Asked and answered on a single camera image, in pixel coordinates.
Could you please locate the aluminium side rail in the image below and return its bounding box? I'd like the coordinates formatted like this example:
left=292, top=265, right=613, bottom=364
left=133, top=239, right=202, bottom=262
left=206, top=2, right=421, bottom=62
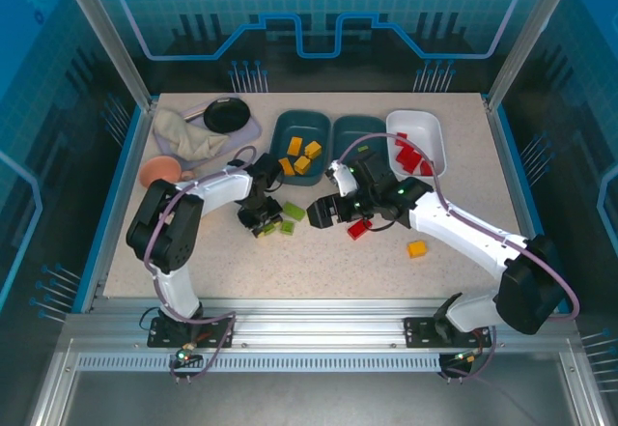
left=484, top=99, right=556, bottom=314
left=79, top=99, right=158, bottom=314

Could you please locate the aluminium frame post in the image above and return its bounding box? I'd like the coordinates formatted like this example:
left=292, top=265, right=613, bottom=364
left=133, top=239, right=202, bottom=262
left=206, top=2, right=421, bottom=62
left=52, top=0, right=158, bottom=111
left=485, top=0, right=583, bottom=113

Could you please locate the white plastic container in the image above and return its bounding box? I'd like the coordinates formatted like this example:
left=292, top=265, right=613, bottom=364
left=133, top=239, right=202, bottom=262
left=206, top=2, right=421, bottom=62
left=385, top=109, right=446, bottom=180

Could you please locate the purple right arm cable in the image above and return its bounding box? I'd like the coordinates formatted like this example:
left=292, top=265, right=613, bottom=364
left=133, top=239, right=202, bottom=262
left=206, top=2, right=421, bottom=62
left=335, top=130, right=580, bottom=384

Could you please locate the black frying pan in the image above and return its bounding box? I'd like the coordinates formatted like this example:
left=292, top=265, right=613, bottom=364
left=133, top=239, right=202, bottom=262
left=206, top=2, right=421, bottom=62
left=182, top=97, right=253, bottom=135

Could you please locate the slotted cable duct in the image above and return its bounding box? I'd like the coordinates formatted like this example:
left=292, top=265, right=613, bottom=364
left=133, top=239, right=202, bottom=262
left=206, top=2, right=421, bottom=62
left=76, top=352, right=443, bottom=374

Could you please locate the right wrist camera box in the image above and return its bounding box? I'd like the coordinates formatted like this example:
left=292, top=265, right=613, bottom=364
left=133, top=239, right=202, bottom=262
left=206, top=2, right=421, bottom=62
left=325, top=160, right=359, bottom=199

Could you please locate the pink bowl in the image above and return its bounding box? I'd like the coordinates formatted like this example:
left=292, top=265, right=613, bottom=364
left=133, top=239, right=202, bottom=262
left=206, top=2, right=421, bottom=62
left=139, top=156, right=195, bottom=188

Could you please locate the lavender tray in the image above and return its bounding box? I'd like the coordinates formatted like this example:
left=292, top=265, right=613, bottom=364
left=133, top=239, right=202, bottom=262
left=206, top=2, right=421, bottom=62
left=154, top=96, right=263, bottom=160

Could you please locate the teal plastic container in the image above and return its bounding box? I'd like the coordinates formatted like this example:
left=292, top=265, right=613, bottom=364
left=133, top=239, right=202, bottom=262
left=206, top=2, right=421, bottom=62
left=331, top=114, right=390, bottom=176
left=268, top=109, right=334, bottom=188

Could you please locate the aluminium lower frame rail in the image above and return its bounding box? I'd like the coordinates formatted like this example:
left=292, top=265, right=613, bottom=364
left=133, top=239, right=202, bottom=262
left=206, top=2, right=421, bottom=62
left=26, top=338, right=81, bottom=426
left=559, top=343, right=603, bottom=426

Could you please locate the aluminium mounting rail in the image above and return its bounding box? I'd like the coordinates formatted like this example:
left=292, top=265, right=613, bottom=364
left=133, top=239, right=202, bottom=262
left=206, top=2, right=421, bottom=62
left=62, top=298, right=580, bottom=355

